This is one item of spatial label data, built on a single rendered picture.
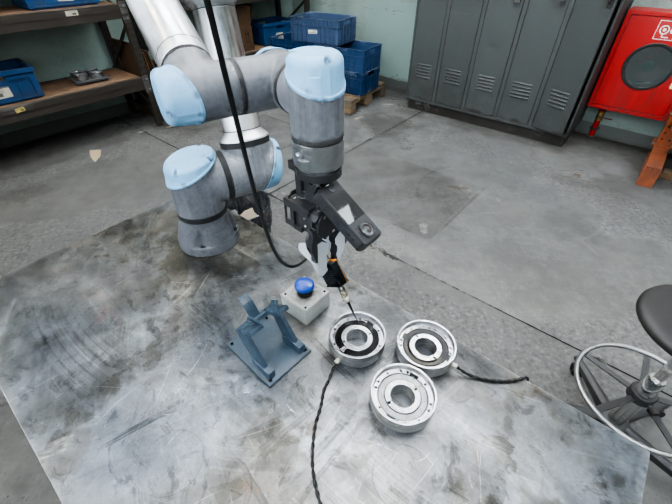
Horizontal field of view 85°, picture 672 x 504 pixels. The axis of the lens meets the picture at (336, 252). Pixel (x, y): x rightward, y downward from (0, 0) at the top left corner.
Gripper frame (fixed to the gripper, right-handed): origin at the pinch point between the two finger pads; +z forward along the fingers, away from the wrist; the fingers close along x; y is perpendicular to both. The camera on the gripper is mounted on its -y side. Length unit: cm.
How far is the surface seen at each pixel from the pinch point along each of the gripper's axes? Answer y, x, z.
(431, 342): -19.7, -6.2, 10.7
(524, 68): 74, -318, 37
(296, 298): 5.2, 4.4, 8.6
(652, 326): -55, -65, 32
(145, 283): 36.8, 21.7, 13.1
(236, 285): 21.2, 8.2, 13.1
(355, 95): 220, -273, 80
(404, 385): -21.0, 4.6, 10.2
